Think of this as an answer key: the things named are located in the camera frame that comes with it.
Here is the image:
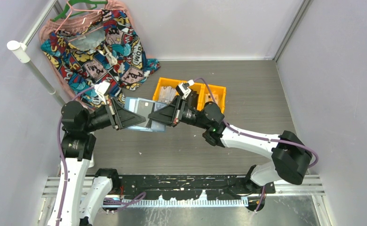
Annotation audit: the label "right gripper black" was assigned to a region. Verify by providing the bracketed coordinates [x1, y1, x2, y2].
[147, 96, 209, 130]

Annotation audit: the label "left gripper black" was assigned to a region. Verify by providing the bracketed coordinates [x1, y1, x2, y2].
[83, 97, 146, 132]

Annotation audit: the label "blue card holder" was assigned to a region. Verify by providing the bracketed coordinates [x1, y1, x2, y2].
[124, 97, 167, 132]

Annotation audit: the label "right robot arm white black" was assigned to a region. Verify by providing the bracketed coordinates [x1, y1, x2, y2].
[148, 95, 312, 194]

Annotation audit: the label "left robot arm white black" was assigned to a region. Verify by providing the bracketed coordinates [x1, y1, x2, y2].
[47, 99, 146, 226]

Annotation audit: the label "silver cards stack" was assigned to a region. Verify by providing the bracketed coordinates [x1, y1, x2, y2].
[157, 86, 176, 104]

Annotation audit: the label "black cards stack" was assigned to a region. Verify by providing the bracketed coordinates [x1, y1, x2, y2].
[187, 90, 199, 109]

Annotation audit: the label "tan cards stack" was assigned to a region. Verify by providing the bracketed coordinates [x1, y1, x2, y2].
[204, 92, 224, 109]

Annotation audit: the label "yellow three-compartment bin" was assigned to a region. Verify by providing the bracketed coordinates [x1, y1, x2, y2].
[152, 77, 227, 113]

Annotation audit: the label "comic print shorts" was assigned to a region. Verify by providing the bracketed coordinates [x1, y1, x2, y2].
[41, 9, 161, 104]

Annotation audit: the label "pink garment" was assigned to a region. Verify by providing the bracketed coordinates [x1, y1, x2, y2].
[39, 0, 135, 99]

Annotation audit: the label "green hanger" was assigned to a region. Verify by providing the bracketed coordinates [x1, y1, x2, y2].
[51, 0, 108, 22]

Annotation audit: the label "pink hanger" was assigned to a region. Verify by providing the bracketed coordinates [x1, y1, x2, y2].
[48, 9, 106, 48]

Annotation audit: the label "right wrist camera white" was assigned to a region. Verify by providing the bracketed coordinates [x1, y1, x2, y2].
[175, 80, 195, 100]

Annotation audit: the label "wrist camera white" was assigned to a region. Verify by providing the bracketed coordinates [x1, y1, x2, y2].
[175, 80, 195, 100]
[94, 81, 111, 105]

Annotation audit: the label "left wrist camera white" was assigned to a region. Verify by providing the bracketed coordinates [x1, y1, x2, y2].
[94, 81, 111, 105]

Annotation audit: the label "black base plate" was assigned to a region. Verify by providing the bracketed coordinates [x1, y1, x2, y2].
[109, 174, 261, 201]

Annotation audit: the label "metal clothes rail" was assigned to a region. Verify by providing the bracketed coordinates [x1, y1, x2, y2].
[6, 0, 83, 125]

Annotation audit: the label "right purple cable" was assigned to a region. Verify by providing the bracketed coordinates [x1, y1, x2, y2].
[191, 77, 319, 212]

